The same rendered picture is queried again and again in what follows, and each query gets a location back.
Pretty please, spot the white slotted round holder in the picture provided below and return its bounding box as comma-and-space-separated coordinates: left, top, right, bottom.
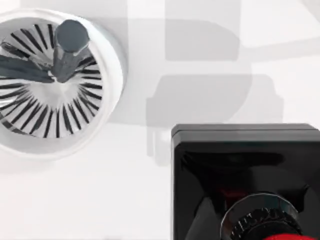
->
0, 8, 129, 161

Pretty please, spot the red capped bottle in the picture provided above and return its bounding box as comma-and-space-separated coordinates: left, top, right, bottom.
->
220, 191, 320, 240

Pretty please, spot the black square box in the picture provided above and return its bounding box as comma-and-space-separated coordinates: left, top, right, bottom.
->
170, 122, 320, 240

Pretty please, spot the dark grey pen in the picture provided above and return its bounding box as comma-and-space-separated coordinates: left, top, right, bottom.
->
0, 41, 55, 84

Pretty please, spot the grey cylindrical marker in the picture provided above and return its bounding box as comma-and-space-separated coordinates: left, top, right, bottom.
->
50, 19, 91, 84

